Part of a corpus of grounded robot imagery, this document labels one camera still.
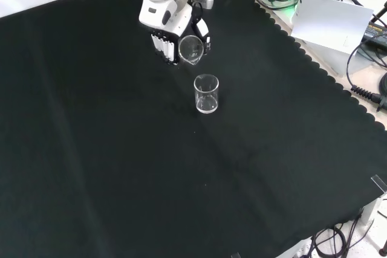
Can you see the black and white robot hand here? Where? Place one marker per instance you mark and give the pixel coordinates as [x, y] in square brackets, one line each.
[169, 25]

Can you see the small clear glass beaker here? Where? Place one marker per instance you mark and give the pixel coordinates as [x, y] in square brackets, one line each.
[190, 50]

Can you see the large clear glass beaker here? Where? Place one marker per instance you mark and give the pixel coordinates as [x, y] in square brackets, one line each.
[206, 93]

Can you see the black bench cloth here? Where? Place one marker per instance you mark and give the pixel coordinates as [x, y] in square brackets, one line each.
[169, 149]

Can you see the pale board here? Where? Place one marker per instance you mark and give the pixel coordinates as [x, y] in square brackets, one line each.
[332, 27]

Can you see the black power adapter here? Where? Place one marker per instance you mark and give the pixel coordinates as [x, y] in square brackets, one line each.
[375, 33]

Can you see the clear tape strip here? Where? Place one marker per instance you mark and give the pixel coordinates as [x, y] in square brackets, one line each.
[379, 183]

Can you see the grey metal table leg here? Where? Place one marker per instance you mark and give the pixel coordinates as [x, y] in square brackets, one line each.
[369, 212]

